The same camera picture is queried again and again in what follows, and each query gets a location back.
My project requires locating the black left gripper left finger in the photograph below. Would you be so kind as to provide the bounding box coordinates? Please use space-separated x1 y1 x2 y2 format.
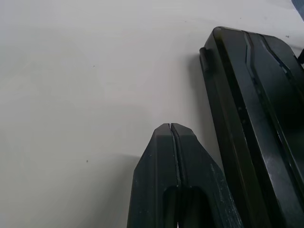
126 123 179 228

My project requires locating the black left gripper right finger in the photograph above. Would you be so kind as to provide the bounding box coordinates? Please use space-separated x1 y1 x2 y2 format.
170 123 243 228

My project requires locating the black plastic tray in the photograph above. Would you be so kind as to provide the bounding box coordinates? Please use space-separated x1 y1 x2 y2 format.
199 26 304 228

